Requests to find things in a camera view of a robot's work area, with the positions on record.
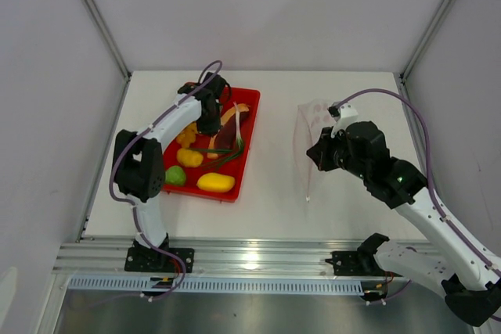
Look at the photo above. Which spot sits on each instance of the slotted grey cable duct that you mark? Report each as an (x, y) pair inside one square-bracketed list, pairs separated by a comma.
[(320, 287)]

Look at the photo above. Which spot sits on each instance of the left aluminium frame post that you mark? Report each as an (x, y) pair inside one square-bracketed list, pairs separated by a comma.
[(105, 34)]

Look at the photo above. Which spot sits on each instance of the green custard apple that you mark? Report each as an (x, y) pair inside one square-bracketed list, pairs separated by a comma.
[(175, 175)]

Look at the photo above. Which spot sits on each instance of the orange ginger root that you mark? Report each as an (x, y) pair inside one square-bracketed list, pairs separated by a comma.
[(187, 136)]

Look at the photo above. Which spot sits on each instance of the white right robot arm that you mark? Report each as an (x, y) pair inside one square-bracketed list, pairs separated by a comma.
[(468, 278)]

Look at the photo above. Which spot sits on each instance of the aluminium rail profile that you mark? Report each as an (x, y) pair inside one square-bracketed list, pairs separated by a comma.
[(248, 258)]

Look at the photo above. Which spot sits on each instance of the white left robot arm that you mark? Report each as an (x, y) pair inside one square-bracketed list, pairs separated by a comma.
[(138, 172)]

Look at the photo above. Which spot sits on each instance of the red plastic tray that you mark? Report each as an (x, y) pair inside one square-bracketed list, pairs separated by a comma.
[(235, 168)]

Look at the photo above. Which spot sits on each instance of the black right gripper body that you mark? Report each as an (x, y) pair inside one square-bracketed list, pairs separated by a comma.
[(334, 154)]

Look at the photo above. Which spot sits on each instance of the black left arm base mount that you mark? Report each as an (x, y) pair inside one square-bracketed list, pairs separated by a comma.
[(143, 259)]

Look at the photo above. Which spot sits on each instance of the sliced cured ham piece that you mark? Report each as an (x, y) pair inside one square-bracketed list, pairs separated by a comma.
[(226, 137)]

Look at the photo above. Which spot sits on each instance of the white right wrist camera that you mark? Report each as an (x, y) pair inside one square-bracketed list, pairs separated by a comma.
[(343, 115)]

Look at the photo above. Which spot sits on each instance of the clear zip top bag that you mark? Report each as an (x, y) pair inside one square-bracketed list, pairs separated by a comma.
[(311, 118)]

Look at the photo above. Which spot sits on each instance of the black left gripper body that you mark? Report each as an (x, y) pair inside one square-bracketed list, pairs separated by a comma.
[(210, 123)]

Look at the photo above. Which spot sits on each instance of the yellow potato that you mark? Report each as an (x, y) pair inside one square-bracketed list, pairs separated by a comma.
[(189, 158)]

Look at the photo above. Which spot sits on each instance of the aluminium frame post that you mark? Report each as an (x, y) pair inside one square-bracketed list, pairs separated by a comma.
[(433, 26), (105, 34)]

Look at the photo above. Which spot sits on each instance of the right aluminium frame post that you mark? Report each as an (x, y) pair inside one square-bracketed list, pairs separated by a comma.
[(433, 26)]

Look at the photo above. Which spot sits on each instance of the yellow mango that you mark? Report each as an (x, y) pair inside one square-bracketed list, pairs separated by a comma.
[(215, 182)]

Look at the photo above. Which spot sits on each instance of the green scallion stalk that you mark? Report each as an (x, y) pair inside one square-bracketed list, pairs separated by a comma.
[(218, 158)]

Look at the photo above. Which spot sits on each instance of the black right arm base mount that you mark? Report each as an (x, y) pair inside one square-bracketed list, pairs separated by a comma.
[(360, 262)]

